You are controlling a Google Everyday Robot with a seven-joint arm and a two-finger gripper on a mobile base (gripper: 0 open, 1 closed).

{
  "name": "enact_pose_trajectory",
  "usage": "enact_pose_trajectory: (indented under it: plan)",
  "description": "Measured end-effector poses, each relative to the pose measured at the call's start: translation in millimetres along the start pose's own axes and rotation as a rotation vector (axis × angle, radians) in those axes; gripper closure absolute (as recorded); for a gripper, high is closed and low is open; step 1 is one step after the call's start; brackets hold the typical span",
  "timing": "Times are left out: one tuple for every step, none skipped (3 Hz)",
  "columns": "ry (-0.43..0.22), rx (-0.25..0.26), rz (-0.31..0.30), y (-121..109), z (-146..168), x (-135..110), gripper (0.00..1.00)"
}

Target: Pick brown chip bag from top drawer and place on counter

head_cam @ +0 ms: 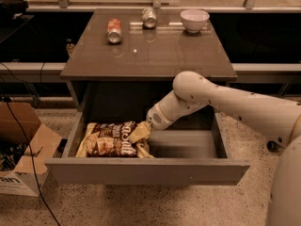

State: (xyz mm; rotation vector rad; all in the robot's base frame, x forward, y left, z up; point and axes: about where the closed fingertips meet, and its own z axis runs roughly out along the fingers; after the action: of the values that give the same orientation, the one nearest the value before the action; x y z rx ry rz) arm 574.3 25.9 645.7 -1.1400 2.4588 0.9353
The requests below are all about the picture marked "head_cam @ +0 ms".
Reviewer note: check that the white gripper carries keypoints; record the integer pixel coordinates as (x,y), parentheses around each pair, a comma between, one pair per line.
(155,119)

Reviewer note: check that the brown sea salt chip bag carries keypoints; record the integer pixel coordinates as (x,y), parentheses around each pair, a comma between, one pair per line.
(111,140)

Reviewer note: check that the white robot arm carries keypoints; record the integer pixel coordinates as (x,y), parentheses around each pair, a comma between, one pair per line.
(276,118)

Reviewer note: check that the open grey top drawer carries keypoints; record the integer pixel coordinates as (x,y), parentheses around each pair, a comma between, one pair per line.
(193,151)

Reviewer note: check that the grey cabinet with counter top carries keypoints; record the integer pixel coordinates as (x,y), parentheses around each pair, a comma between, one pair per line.
(143,55)

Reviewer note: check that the black bag on desk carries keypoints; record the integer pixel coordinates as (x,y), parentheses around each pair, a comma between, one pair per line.
(11,9)

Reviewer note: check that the red soda can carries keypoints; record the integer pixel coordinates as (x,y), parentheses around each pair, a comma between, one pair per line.
(114,30)

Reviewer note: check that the small bottle behind cabinet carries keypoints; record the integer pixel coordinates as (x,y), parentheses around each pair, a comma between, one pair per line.
(70,45)

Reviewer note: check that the silver green soda can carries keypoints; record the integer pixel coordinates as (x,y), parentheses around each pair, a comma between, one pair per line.
(149,18)

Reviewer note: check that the cardboard box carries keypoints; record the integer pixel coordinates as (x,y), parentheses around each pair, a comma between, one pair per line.
(26,143)

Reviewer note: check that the white bowl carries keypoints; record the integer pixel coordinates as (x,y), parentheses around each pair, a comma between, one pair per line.
(193,20)

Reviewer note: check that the black office chair base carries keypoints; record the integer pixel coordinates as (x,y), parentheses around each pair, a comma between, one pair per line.
(272,147)

